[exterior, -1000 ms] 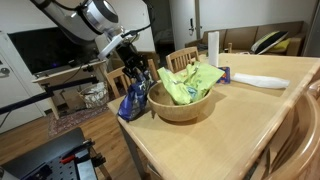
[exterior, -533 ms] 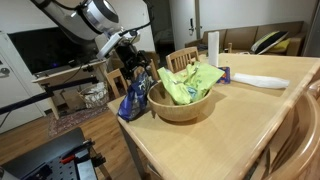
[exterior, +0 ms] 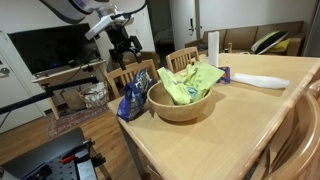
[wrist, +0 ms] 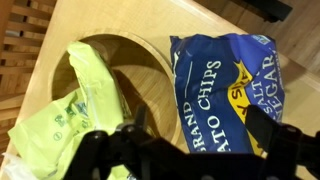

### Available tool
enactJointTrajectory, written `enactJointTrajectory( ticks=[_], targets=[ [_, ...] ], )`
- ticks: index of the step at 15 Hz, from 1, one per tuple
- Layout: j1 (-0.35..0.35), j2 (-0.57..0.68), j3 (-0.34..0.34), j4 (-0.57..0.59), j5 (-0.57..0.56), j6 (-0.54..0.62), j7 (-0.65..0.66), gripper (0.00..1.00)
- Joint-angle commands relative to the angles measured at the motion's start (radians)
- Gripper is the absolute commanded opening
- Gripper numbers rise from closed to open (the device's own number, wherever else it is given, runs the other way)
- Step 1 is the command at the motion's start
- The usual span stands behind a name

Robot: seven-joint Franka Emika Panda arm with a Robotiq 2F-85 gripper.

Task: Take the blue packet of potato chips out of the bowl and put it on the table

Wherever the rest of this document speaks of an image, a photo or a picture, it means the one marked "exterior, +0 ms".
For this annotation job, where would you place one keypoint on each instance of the blue potato chips packet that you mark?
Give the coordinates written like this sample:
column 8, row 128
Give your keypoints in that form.
column 133, row 96

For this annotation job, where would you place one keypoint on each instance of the light wooden television stand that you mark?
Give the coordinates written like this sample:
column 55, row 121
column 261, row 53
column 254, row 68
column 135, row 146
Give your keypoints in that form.
column 56, row 76

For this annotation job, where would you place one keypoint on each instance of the green chips packet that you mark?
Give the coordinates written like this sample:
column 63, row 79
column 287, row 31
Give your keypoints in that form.
column 196, row 80

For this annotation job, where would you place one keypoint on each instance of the round wooden bowl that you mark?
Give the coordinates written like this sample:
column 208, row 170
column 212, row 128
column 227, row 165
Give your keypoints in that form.
column 180, row 111

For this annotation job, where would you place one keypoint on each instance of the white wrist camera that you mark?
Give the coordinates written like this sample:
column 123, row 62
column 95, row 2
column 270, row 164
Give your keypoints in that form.
column 98, row 28

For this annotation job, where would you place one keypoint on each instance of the yellow pillow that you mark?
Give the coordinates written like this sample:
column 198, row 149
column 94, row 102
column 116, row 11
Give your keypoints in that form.
column 283, row 46

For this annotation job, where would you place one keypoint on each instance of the wooden slat back chair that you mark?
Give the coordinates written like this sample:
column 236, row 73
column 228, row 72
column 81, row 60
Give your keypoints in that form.
column 300, row 140
column 116, row 74
column 181, row 53

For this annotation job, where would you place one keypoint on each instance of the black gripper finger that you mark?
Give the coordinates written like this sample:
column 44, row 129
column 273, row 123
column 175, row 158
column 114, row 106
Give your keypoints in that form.
column 137, row 46
column 117, row 56

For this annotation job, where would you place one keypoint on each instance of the wicker basket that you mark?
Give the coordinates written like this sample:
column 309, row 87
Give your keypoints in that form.
column 95, row 95

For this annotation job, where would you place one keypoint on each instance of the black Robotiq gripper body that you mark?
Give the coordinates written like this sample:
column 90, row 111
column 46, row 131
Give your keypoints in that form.
column 120, row 37

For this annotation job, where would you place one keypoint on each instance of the white door with round knob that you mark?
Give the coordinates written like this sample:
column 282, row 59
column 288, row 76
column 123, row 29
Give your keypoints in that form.
column 20, row 100

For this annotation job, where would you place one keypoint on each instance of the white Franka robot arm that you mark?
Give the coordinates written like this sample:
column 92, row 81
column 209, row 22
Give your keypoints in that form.
column 66, row 8

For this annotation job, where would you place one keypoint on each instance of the brown sofa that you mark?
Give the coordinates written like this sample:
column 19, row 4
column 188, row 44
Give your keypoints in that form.
column 240, row 36

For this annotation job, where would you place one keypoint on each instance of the black perforated cart top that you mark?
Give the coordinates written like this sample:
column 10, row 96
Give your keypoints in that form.
column 40, row 153

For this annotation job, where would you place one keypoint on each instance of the small brown bottle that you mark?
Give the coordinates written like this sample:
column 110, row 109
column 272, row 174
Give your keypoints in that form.
column 229, row 47

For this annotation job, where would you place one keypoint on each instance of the patterned red rug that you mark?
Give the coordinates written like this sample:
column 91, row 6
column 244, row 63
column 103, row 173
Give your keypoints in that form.
column 73, row 121

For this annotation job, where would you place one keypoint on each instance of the white paper towel roll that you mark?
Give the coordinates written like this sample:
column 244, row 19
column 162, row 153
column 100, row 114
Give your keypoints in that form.
column 213, row 50

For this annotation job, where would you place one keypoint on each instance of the black flat screen television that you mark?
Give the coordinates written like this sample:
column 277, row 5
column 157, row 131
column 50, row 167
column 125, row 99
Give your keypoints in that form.
column 53, row 46

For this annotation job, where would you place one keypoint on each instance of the white folded cloth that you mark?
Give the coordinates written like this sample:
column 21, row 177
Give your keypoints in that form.
column 260, row 81

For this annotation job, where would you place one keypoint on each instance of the black boom bar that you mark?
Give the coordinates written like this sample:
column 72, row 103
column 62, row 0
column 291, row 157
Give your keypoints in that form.
column 26, row 100

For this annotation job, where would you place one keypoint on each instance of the striped black green pillow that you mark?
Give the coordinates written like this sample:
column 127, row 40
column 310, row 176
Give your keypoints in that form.
column 270, row 41

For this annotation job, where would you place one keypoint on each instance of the blue orange tissue pack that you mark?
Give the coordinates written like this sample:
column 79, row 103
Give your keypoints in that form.
column 224, row 76

